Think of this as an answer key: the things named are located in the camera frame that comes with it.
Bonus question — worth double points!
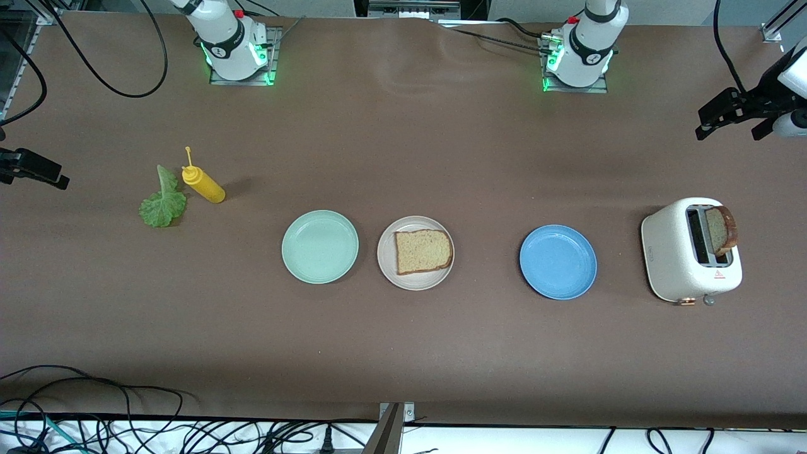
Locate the green lettuce leaf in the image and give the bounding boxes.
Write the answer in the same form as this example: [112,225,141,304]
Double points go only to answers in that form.
[139,165,189,228]

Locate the brown bread slice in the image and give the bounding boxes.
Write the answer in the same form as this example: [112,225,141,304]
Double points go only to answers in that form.
[395,229,455,276]
[704,206,738,257]

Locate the dark metal profile bar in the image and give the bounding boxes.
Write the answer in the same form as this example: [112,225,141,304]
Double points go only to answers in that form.
[361,404,404,454]

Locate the mint green plate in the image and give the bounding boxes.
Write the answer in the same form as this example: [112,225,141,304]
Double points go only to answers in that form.
[281,210,360,285]

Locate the grey metal base plate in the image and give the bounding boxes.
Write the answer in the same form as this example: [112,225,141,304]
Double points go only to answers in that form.
[541,35,609,94]
[209,26,282,86]

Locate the teal cable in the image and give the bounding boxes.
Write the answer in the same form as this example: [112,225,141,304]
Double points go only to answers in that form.
[0,410,86,454]

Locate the beige plate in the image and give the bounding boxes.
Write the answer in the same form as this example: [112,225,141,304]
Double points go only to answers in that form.
[377,216,456,291]

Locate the white two-slot toaster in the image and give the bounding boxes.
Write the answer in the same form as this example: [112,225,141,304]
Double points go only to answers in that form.
[641,197,743,307]

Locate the black braided cable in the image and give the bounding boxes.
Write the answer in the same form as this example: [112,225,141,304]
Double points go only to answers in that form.
[449,25,549,54]

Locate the small metal bracket plate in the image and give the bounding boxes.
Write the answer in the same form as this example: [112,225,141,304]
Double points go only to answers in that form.
[378,402,417,424]

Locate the yellow mustard squeeze bottle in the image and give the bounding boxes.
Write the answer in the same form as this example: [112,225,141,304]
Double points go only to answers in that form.
[182,146,226,204]

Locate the blue plate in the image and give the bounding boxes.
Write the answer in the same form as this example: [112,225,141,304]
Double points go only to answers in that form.
[520,224,598,301]

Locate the black and silver control box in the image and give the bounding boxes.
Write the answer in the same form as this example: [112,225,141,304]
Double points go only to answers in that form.
[353,0,489,23]

